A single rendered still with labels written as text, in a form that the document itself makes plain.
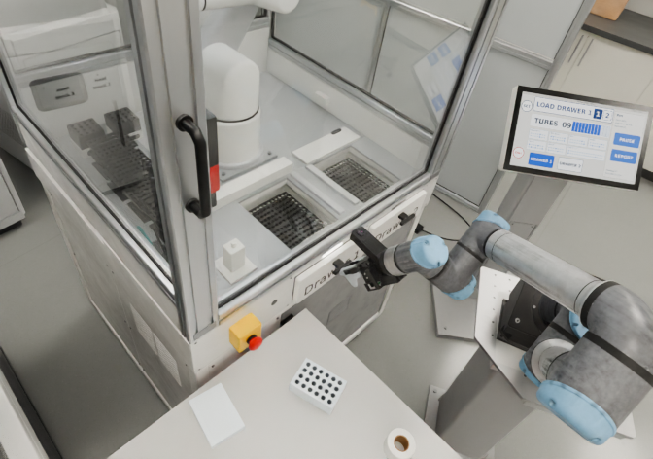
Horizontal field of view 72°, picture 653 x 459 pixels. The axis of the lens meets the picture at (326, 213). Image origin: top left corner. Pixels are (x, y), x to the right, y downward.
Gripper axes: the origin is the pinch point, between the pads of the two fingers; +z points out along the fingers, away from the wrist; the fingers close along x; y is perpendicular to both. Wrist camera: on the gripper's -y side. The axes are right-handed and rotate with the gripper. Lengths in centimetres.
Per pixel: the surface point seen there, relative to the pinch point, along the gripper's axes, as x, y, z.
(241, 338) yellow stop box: -36.0, -0.7, 1.6
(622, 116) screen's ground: 115, 9, -36
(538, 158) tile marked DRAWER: 87, 7, -16
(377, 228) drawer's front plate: 18.9, -3.7, 2.0
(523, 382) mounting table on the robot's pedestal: 21, 53, -18
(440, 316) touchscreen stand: 78, 62, 65
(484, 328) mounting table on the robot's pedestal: 27.6, 39.4, -8.5
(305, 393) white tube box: -29.3, 20.0, 0.6
